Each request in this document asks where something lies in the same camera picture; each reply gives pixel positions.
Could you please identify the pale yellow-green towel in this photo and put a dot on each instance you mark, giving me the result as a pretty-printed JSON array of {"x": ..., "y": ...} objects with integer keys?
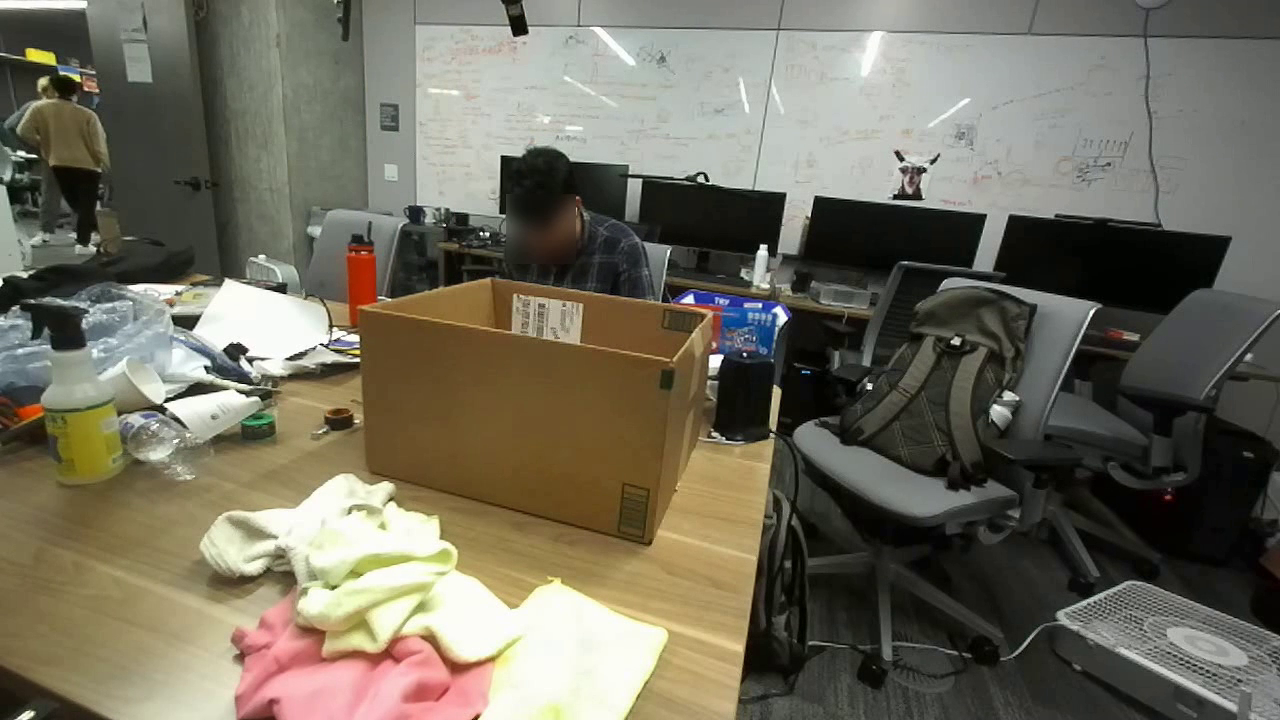
[{"x": 375, "y": 587}]

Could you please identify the seated person in plaid shirt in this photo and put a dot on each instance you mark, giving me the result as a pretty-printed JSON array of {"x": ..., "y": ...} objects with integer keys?
[{"x": 587, "y": 253}]

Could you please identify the brown cardboard box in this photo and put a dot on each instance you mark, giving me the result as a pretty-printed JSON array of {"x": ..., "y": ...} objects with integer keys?
[{"x": 504, "y": 415}]

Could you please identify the gray fabric office chair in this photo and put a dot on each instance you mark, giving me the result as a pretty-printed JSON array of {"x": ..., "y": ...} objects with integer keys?
[{"x": 329, "y": 253}]

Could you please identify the red water bottle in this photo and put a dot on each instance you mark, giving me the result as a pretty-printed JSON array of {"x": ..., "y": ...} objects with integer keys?
[{"x": 362, "y": 283}]

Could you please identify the white sanitizer bottle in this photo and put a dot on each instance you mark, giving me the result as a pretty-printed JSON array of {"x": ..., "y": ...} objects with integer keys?
[{"x": 762, "y": 268}]

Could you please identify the blue snack bag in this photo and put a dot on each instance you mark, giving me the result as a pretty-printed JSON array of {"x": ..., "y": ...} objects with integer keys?
[{"x": 747, "y": 327}]

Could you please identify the white paper sheet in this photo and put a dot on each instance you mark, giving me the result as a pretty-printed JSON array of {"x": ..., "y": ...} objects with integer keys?
[{"x": 263, "y": 320}]

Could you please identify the small plush figure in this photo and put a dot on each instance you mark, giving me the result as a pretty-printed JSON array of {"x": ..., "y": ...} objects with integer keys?
[{"x": 914, "y": 179}]

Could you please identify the brown tape roll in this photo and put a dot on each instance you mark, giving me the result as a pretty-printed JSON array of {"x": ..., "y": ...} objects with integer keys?
[{"x": 337, "y": 416}]

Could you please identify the black bin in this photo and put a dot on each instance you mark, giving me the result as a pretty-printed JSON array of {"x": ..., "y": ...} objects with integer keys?
[{"x": 747, "y": 396}]

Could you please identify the standing person in tan top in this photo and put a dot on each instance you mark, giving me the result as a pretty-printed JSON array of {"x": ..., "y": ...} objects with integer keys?
[{"x": 64, "y": 143}]

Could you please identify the black office chair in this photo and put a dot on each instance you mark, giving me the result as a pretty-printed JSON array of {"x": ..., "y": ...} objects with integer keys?
[{"x": 893, "y": 304}]

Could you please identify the green tape roll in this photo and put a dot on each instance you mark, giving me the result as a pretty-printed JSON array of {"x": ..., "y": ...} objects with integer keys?
[{"x": 256, "y": 426}]

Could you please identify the pile of papers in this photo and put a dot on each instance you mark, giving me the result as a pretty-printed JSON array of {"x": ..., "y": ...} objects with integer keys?
[{"x": 212, "y": 410}]

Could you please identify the clear plastic bag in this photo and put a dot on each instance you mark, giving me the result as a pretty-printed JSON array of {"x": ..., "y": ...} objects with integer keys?
[{"x": 127, "y": 332}]

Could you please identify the black jacket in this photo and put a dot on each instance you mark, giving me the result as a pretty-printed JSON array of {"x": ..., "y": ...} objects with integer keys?
[{"x": 82, "y": 273}]

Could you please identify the clear plastic bottle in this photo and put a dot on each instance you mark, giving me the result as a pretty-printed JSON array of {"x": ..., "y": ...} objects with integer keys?
[{"x": 154, "y": 437}]

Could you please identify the olive backpack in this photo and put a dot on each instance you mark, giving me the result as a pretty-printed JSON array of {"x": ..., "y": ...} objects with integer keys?
[{"x": 933, "y": 385}]

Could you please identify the white cloth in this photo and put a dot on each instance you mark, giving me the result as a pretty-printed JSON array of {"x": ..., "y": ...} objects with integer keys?
[{"x": 264, "y": 535}]

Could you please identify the spray bottle with yellow liquid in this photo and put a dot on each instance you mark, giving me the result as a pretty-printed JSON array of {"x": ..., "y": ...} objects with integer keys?
[{"x": 82, "y": 440}]

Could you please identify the light gray office chair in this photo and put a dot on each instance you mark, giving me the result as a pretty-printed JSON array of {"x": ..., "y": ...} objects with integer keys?
[{"x": 893, "y": 495}]

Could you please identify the bright yellow towel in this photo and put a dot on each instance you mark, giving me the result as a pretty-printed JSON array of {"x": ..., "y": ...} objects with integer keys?
[{"x": 580, "y": 663}]

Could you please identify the pink cloth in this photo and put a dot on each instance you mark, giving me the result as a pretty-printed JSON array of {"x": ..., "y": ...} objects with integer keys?
[{"x": 345, "y": 685}]

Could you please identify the dark gray office chair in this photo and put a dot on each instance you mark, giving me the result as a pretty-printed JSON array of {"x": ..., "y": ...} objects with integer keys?
[{"x": 1203, "y": 343}]

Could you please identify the white plastic floor device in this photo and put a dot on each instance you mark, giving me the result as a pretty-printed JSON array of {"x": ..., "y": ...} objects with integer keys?
[{"x": 1173, "y": 653}]

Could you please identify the wall whiteboard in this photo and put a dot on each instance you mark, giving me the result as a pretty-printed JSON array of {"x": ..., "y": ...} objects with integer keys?
[{"x": 826, "y": 107}]

